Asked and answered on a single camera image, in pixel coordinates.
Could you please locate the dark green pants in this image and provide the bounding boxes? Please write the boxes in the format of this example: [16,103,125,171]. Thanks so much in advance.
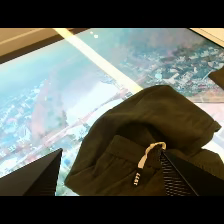
[64,84,224,197]

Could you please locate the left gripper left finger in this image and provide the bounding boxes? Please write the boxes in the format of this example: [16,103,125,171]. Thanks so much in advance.
[0,148,64,197]

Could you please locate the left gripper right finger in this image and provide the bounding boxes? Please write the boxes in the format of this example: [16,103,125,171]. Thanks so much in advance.
[159,149,224,197]

